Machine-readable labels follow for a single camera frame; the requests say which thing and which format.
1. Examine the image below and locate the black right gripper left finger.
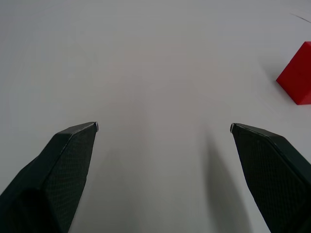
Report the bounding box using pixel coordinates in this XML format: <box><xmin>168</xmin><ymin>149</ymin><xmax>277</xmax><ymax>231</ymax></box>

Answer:
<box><xmin>0</xmin><ymin>121</ymin><xmax>99</xmax><ymax>233</ymax></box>

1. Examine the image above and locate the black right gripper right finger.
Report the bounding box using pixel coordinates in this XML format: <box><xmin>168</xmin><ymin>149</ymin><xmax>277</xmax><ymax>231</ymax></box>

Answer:
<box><xmin>229</xmin><ymin>123</ymin><xmax>311</xmax><ymax>233</ymax></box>

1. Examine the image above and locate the red cube block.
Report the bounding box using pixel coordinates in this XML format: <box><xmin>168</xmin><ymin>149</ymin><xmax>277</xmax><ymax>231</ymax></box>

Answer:
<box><xmin>276</xmin><ymin>41</ymin><xmax>311</xmax><ymax>106</ymax></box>

